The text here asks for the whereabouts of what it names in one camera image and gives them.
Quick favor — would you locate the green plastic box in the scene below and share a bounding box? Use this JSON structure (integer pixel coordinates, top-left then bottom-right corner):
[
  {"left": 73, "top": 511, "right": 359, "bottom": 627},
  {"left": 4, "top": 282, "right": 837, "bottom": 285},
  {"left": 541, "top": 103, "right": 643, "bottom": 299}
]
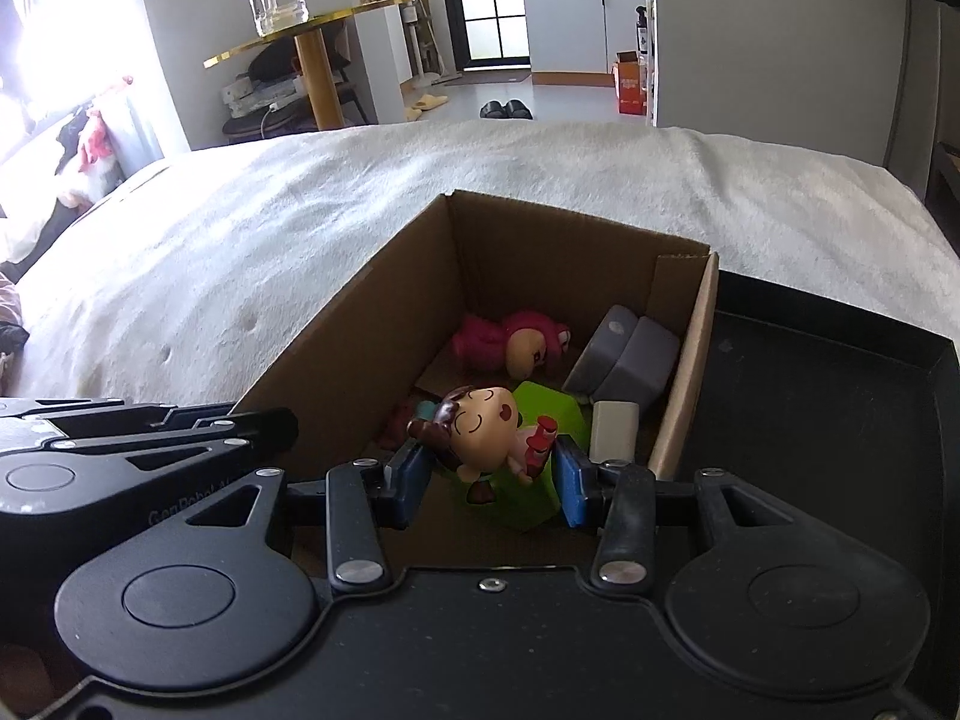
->
[{"left": 465, "top": 381, "right": 595, "bottom": 533}]

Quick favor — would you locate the grey wedge block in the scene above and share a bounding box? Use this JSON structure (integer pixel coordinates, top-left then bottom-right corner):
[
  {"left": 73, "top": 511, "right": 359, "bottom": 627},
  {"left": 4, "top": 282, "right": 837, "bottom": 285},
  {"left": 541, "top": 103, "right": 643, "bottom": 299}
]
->
[{"left": 611, "top": 319, "right": 680, "bottom": 404}]

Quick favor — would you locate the black framed glass door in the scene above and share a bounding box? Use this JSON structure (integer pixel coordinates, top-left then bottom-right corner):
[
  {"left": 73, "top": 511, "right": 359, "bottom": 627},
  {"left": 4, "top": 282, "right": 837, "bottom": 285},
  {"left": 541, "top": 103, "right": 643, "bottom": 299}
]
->
[{"left": 435, "top": 0, "right": 530, "bottom": 70}]

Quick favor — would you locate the white standing fan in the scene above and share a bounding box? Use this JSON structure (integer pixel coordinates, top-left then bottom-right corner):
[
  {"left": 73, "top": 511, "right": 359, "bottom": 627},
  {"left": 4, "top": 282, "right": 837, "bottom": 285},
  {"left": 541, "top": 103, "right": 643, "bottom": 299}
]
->
[{"left": 401, "top": 4, "right": 445, "bottom": 88}]

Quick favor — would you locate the brown cardboard box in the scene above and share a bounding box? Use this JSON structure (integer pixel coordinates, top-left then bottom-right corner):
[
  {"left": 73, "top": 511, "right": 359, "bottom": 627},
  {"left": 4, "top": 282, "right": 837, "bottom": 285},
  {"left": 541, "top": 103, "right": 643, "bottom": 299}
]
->
[{"left": 232, "top": 190, "right": 719, "bottom": 571}]

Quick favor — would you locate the grey block with round stud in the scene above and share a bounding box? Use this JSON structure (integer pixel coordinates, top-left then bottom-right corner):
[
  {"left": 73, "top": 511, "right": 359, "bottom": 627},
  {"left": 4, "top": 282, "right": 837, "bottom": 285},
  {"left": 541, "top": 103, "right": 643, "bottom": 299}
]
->
[{"left": 562, "top": 305, "right": 638, "bottom": 400}]

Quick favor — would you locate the orange carton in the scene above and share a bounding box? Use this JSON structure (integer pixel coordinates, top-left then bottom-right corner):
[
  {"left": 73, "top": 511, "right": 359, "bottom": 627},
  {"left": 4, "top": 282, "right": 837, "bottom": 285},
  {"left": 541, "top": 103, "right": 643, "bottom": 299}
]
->
[{"left": 611, "top": 51, "right": 650, "bottom": 119}]

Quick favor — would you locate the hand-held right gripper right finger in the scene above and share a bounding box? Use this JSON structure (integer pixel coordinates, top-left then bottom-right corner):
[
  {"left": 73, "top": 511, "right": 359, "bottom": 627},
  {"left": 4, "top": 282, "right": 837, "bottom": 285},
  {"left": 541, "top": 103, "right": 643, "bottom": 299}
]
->
[{"left": 52, "top": 408, "right": 299, "bottom": 470}]

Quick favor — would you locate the dark door mat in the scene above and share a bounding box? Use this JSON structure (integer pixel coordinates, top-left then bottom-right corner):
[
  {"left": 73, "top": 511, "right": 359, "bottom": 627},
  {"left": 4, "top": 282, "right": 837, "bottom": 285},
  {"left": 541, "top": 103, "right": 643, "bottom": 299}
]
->
[{"left": 450, "top": 69, "right": 534, "bottom": 86}]

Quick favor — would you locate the black plastic tray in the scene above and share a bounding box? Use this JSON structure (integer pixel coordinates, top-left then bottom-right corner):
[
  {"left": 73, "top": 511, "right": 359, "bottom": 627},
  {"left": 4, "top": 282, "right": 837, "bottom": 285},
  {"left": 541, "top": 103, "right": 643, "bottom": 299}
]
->
[{"left": 660, "top": 268, "right": 960, "bottom": 571}]

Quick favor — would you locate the white cabinet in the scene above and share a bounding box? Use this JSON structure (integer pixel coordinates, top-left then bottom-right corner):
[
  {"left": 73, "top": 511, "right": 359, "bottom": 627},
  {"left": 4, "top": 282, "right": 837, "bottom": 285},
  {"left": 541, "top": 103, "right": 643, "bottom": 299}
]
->
[{"left": 520, "top": 0, "right": 653, "bottom": 87}]

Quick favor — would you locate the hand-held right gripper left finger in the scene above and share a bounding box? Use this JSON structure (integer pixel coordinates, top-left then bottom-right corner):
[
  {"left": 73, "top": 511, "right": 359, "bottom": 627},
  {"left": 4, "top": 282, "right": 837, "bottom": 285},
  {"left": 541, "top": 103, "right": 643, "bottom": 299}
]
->
[{"left": 0, "top": 397, "right": 235, "bottom": 440}]

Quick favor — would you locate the white blanket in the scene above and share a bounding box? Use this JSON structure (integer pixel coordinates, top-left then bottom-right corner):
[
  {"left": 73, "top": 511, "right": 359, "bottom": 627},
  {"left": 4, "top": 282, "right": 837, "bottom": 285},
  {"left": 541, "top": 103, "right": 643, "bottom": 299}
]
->
[{"left": 0, "top": 120, "right": 960, "bottom": 421}]

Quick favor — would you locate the gold round table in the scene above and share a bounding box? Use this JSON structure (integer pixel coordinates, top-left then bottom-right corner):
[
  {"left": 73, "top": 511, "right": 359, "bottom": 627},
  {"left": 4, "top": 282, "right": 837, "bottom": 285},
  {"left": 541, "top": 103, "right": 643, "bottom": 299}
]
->
[{"left": 202, "top": 0, "right": 415, "bottom": 132}]

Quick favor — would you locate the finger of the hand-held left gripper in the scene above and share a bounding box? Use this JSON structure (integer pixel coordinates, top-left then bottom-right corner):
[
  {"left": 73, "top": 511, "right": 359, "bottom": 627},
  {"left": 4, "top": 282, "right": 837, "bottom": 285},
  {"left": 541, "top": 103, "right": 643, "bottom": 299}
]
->
[
  {"left": 161, "top": 439, "right": 437, "bottom": 593},
  {"left": 553, "top": 435, "right": 818, "bottom": 593}
]

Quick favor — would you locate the red and white cloth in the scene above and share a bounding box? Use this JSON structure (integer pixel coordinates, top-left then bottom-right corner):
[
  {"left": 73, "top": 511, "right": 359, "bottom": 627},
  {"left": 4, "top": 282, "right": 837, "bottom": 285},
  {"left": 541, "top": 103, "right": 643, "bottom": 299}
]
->
[{"left": 52, "top": 105, "right": 125, "bottom": 200}]

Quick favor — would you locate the brown haired doll figurine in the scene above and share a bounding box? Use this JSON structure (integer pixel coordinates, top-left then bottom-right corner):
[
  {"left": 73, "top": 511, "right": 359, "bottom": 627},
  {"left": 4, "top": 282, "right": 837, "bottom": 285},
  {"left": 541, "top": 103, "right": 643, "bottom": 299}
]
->
[{"left": 407, "top": 384, "right": 560, "bottom": 508}]

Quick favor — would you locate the white power strip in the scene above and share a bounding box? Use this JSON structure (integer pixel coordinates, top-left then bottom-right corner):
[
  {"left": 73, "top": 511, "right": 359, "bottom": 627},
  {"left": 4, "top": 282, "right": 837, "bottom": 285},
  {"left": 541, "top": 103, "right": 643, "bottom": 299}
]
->
[{"left": 220, "top": 75, "right": 308, "bottom": 117}]

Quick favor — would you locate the pink doll figurine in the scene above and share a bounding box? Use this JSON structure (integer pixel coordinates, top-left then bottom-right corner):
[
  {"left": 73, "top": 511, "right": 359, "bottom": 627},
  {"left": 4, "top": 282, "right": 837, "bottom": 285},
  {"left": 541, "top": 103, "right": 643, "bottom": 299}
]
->
[{"left": 450, "top": 307, "right": 575, "bottom": 380}]

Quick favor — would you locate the white block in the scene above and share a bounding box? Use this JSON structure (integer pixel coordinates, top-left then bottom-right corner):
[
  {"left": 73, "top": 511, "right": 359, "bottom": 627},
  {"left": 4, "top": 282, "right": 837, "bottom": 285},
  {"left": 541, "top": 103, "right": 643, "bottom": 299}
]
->
[{"left": 589, "top": 399, "right": 641, "bottom": 463}]

